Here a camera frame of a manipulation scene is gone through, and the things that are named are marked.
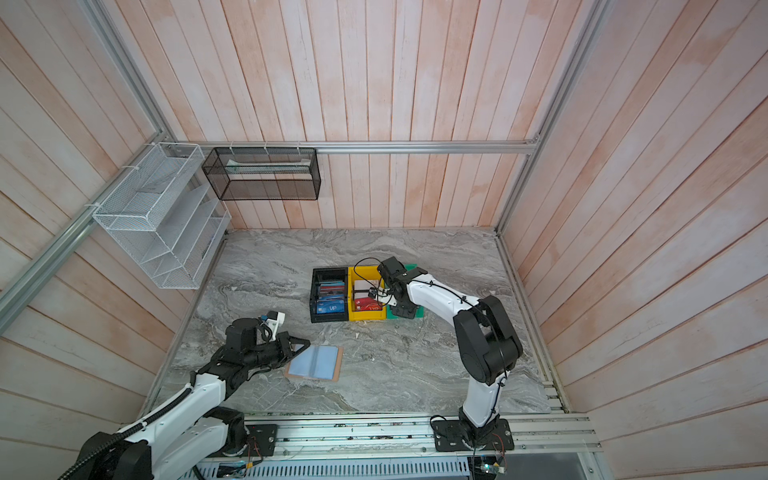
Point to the black mesh wall basket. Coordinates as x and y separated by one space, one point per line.
263 173

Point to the green plastic bin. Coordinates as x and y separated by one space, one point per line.
414 312

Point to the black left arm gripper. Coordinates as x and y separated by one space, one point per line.
284 342

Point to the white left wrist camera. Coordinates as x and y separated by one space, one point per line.
270 325

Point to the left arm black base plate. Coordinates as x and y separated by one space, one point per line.
256 442

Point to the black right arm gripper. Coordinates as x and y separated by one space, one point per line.
401 312

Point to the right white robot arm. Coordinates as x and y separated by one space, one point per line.
488 344

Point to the red credit card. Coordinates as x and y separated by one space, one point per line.
367 304

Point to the blue VIP card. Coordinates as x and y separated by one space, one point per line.
330 306

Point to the yellow plastic bin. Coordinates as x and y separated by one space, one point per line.
364 281

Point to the white wire mesh shelf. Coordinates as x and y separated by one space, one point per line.
165 217

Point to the tan leather card holder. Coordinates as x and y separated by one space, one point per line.
317 363

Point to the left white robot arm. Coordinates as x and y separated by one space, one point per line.
173 438

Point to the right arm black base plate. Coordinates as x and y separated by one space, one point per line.
461 435

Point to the black plastic bin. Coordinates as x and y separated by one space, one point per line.
328 282

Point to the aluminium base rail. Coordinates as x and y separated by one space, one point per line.
402 445

